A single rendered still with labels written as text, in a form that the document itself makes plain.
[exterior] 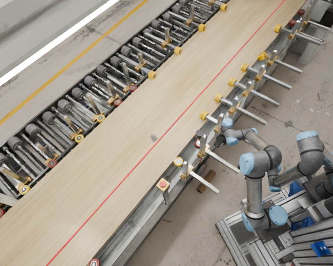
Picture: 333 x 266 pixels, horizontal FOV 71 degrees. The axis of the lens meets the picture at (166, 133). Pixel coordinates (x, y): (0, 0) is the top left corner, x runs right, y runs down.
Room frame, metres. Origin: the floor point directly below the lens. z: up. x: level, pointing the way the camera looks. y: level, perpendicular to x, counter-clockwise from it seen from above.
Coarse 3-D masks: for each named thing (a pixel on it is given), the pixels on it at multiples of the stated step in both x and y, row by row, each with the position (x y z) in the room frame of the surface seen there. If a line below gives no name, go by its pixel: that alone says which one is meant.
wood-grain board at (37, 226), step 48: (240, 0) 2.90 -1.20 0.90; (288, 0) 2.77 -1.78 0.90; (192, 48) 2.13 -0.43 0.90; (240, 48) 2.03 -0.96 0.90; (144, 96) 1.53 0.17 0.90; (192, 96) 1.44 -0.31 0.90; (96, 144) 1.04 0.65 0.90; (144, 144) 0.98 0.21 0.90; (48, 192) 0.64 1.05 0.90; (96, 192) 0.59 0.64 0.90; (144, 192) 0.54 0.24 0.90; (0, 240) 0.31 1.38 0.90; (48, 240) 0.27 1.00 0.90; (96, 240) 0.22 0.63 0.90
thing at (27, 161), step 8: (200, 0) 3.27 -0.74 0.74; (224, 0) 3.21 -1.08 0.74; (208, 8) 3.05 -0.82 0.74; (200, 16) 2.90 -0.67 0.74; (144, 40) 2.57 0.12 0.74; (104, 88) 1.85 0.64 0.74; (120, 88) 1.81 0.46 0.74; (96, 104) 1.62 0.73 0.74; (64, 112) 1.57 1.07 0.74; (80, 112) 1.55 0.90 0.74; (72, 120) 1.45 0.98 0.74; (88, 120) 1.43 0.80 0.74; (40, 128) 1.41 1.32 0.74; (56, 128) 1.38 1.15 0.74; (48, 136) 1.30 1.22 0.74; (64, 136) 1.27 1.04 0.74; (24, 144) 1.24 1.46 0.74; (56, 144) 1.19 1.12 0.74; (16, 152) 1.16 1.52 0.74; (32, 152) 1.14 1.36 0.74; (24, 160) 1.05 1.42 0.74; (40, 160) 1.03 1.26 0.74; (32, 168) 0.96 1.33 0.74; (8, 176) 0.91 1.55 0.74; (0, 184) 0.84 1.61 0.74; (16, 184) 0.82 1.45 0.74; (8, 192) 0.75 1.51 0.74
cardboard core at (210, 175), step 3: (210, 171) 0.92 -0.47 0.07; (213, 171) 0.92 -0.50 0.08; (207, 174) 0.89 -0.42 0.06; (210, 174) 0.88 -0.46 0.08; (213, 174) 0.88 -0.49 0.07; (207, 177) 0.85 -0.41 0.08; (210, 177) 0.84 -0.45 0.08; (213, 177) 0.85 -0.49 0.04; (207, 180) 0.81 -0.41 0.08; (210, 180) 0.81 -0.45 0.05; (201, 183) 0.79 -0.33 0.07; (198, 186) 0.76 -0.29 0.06; (201, 186) 0.75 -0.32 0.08; (204, 186) 0.75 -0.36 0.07; (198, 189) 0.72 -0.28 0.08; (201, 189) 0.71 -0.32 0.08; (204, 189) 0.72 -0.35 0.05; (201, 192) 0.69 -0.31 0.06
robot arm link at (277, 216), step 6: (264, 210) 0.23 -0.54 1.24; (270, 210) 0.22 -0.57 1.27; (276, 210) 0.21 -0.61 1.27; (282, 210) 0.21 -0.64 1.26; (270, 216) 0.18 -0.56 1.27; (276, 216) 0.18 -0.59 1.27; (282, 216) 0.18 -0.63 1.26; (270, 222) 0.15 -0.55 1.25; (276, 222) 0.15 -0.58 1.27; (282, 222) 0.14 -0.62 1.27
